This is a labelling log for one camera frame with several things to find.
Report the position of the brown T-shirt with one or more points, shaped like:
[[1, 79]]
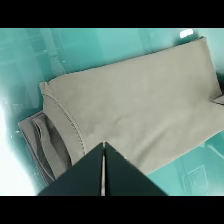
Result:
[[143, 100]]

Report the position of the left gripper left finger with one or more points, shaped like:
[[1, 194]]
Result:
[[83, 176]]

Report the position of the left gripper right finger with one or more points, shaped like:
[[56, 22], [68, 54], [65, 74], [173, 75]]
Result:
[[126, 176]]

